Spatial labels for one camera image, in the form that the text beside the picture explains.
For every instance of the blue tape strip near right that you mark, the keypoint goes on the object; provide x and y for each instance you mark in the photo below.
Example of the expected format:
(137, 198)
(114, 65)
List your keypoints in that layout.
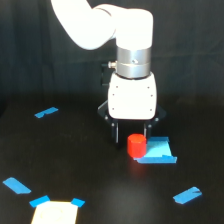
(187, 195)

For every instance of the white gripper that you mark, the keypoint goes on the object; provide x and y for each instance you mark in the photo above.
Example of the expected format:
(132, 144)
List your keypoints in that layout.
(131, 99)

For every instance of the blue tape on paper right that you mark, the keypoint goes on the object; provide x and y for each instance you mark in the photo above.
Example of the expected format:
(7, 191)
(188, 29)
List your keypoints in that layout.
(77, 202)

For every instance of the blue tape strip near left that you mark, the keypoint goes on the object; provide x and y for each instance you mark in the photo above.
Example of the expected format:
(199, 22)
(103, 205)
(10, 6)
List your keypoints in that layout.
(16, 186)

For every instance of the white paper sheet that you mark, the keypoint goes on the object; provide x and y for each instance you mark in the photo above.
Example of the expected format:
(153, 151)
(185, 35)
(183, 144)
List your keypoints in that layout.
(53, 212)

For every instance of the blue tape on paper left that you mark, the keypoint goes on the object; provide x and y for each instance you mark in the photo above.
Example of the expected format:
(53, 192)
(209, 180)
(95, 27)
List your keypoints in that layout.
(34, 203)

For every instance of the blue tape strip far left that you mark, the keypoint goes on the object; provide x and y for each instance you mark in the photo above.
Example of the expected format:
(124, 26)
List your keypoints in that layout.
(46, 112)

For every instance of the blue tape strip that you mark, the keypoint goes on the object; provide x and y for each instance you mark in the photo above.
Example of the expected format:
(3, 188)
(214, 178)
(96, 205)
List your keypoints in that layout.
(187, 195)
(46, 112)
(16, 186)

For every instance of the blue tape on paper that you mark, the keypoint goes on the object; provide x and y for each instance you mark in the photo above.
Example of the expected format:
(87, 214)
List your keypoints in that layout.
(77, 202)
(34, 203)

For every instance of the red hexagonal block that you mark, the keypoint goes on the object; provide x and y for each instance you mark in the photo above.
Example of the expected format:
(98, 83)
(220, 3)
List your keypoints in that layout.
(136, 145)

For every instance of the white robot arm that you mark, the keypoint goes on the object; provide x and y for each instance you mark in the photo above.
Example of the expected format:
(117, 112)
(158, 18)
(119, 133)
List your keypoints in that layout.
(92, 27)

